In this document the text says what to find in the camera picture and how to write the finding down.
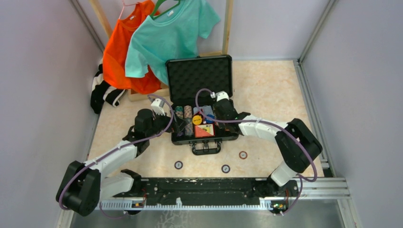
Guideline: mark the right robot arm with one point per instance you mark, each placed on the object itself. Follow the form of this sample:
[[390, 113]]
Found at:
[[297, 144]]

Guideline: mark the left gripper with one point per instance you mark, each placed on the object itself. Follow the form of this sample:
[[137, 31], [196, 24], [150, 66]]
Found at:
[[171, 125]]

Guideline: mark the teal t-shirt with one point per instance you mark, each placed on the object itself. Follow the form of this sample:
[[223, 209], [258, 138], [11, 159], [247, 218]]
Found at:
[[172, 35]]

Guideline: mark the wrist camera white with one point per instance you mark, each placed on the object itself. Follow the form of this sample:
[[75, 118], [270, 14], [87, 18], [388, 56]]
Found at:
[[157, 105], [222, 95]]

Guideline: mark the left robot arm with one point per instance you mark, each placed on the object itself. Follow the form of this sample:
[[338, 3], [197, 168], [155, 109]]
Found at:
[[86, 184]]

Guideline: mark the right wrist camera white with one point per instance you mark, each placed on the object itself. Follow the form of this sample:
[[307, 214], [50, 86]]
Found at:
[[222, 95]]

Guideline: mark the black poker set case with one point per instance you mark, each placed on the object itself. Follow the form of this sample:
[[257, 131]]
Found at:
[[186, 77]]

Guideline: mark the orange t-shirt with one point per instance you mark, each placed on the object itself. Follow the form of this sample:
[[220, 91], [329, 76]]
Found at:
[[116, 51]]

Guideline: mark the tan blue chip row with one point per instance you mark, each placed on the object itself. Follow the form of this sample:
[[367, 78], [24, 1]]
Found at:
[[188, 119]]

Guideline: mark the red white chip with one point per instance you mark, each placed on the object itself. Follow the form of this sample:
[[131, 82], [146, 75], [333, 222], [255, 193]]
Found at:
[[243, 155]]

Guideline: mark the red playing card box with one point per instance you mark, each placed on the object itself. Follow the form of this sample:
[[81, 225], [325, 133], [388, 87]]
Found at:
[[206, 130]]

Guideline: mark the green blue chip row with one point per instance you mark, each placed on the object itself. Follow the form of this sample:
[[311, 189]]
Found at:
[[179, 111]]

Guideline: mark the black white striped garment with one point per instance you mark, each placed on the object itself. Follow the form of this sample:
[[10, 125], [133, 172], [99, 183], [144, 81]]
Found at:
[[103, 92]]

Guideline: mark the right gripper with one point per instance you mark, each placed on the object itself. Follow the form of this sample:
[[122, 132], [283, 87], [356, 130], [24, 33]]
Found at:
[[221, 125]]

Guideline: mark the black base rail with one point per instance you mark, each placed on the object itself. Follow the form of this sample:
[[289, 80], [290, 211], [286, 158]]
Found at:
[[208, 192]]

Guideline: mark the yellow round button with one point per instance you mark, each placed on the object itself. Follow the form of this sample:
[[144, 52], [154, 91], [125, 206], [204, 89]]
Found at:
[[197, 119]]

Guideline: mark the purple chip on table left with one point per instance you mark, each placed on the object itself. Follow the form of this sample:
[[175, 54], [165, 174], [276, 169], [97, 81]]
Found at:
[[178, 165]]

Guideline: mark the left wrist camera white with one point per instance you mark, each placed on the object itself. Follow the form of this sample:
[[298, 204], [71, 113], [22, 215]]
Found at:
[[157, 105]]

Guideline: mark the wooden clothes rack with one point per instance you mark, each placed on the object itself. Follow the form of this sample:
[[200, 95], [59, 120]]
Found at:
[[102, 18]]

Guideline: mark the blue backed card deck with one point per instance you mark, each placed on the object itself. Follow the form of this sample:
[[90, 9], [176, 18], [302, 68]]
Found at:
[[206, 109]]

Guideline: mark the purple chip on table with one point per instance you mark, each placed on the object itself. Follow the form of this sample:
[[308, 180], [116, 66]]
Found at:
[[225, 168], [178, 165]]

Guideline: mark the blue round button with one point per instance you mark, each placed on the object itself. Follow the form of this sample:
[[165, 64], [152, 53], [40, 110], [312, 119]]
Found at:
[[209, 119]]

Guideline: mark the purple chip on table right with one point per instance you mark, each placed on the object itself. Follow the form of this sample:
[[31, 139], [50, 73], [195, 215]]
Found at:
[[225, 168]]

